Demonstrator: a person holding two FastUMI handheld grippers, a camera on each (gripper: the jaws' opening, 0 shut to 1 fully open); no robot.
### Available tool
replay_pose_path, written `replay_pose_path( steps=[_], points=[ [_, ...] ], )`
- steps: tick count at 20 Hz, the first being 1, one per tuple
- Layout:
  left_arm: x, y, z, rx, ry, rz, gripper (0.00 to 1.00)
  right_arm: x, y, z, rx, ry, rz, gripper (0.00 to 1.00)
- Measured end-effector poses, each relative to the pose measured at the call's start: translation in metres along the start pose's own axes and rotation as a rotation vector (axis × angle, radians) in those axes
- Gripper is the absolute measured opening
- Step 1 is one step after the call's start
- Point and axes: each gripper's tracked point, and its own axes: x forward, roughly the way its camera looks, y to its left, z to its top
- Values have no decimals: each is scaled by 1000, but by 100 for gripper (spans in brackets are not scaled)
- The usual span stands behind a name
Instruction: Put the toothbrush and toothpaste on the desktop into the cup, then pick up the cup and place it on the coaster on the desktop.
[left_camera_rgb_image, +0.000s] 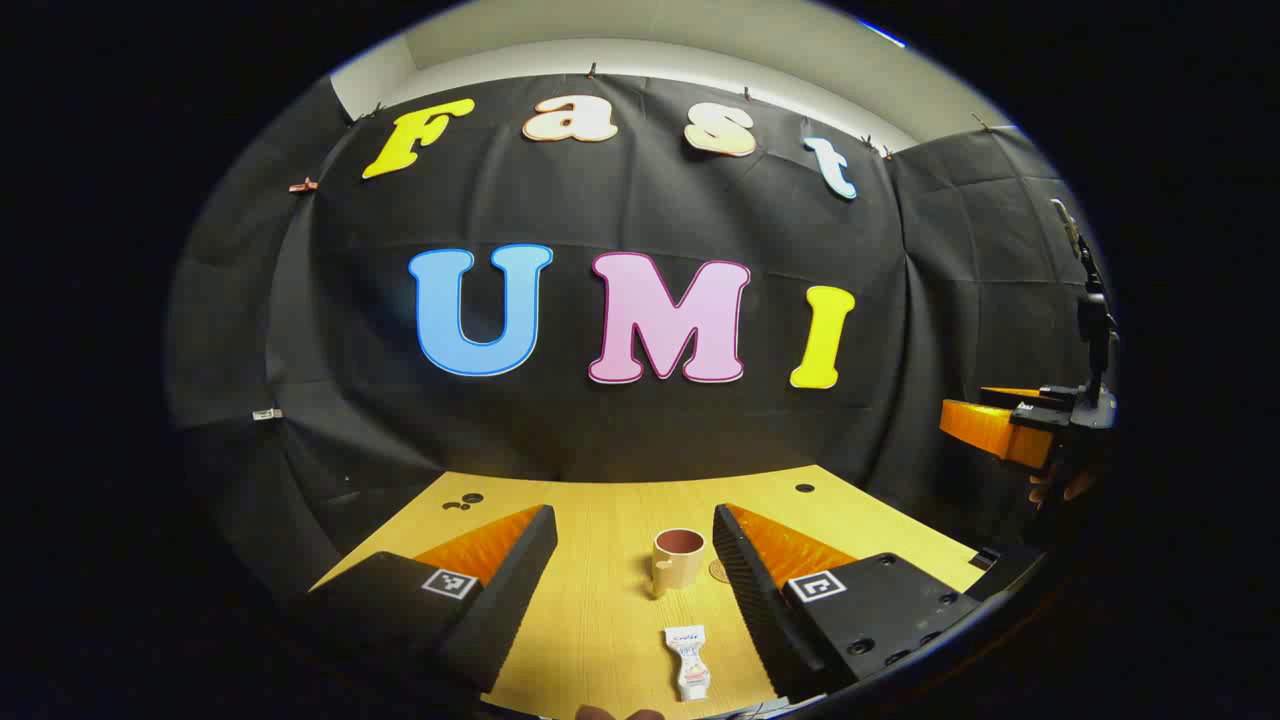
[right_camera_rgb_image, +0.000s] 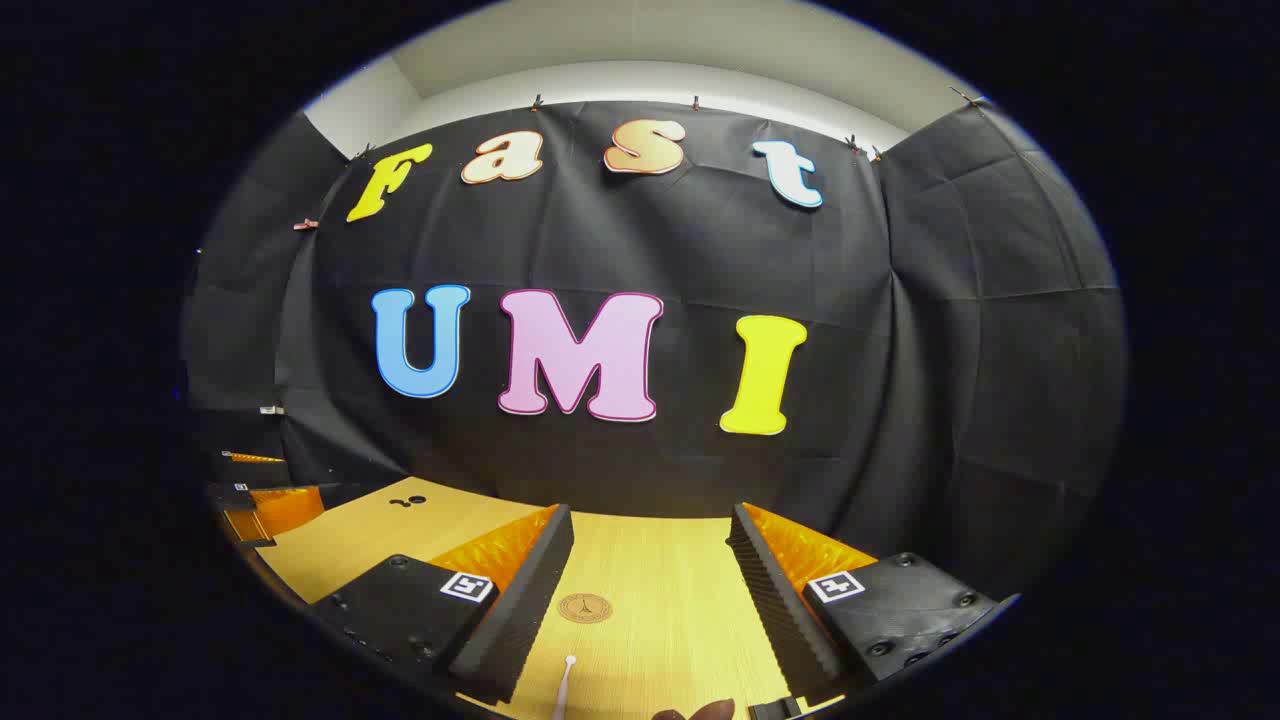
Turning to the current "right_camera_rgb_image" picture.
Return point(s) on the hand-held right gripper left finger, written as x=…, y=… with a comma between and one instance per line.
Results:
x=540, y=580

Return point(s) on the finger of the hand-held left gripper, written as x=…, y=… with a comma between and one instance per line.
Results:
x=285, y=510
x=255, y=473

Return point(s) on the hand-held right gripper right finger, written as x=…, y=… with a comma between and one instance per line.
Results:
x=765, y=590

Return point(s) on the round brown coaster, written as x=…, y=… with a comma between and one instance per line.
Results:
x=585, y=607

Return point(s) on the white toothbrush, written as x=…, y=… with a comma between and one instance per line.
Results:
x=565, y=685

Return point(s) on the wooden desktop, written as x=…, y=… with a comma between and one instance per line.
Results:
x=660, y=580

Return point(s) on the black backdrop cloth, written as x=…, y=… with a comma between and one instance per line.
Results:
x=900, y=350

